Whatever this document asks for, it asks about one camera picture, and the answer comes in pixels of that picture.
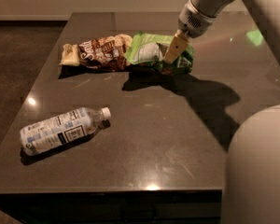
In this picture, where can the clear plastic water bottle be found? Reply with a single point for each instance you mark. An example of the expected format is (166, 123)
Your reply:
(60, 130)

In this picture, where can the green rice chip bag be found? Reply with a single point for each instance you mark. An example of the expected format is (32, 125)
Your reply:
(148, 50)

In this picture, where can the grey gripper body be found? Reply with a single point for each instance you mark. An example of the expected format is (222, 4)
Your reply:
(193, 23)

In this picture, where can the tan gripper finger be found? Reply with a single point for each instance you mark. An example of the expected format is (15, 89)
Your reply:
(178, 44)

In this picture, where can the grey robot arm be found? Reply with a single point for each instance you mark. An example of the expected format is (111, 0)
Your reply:
(251, 187)

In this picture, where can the brown chip bag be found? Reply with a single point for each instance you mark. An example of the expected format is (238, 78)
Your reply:
(103, 54)

